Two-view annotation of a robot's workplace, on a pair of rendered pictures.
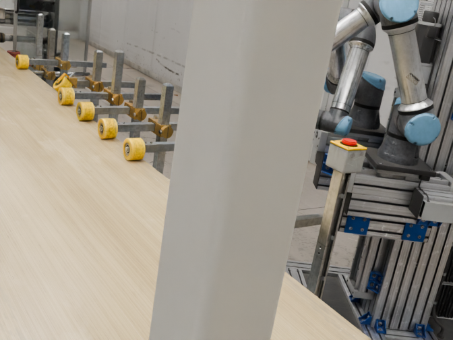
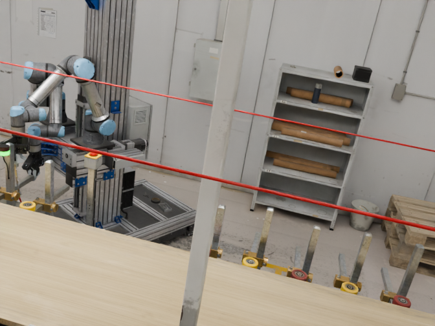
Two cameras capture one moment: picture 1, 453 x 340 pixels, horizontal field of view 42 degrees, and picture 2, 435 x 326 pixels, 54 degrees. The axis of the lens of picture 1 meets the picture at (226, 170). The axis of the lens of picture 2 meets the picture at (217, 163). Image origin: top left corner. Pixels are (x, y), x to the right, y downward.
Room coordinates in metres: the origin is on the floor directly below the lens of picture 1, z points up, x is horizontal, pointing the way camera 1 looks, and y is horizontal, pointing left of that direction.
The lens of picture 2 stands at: (-0.48, 0.74, 2.14)
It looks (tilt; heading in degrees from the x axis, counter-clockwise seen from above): 22 degrees down; 315
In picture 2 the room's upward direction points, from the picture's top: 9 degrees clockwise
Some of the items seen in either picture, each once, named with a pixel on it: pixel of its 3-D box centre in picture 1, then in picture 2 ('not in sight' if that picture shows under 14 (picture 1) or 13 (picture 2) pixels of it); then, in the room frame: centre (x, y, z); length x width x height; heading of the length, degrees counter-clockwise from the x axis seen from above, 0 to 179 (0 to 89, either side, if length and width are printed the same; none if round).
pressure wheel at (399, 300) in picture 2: not in sight; (399, 308); (0.04, -1.19, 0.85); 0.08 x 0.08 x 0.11
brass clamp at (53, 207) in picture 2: not in sight; (45, 205); (1.73, -0.14, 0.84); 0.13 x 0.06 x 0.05; 36
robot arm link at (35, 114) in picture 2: not in sight; (33, 114); (1.99, -0.17, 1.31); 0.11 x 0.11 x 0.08; 1
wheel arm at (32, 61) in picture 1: (65, 63); not in sight; (3.38, 1.03, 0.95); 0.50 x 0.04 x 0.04; 126
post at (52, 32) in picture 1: (50, 67); not in sight; (3.53, 1.17, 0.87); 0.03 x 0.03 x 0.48; 36
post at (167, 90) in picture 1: (161, 139); not in sight; (2.32, 0.29, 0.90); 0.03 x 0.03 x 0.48; 36
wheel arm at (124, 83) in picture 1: (109, 83); not in sight; (3.01, 0.68, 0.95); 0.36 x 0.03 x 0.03; 126
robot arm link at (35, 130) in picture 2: not in sight; (33, 135); (2.12, -0.22, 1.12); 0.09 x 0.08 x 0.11; 157
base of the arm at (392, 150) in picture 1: (400, 146); (93, 134); (2.12, -0.62, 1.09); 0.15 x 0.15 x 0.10
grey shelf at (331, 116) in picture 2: not in sight; (307, 147); (1.91, -2.96, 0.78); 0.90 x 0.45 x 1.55; 36
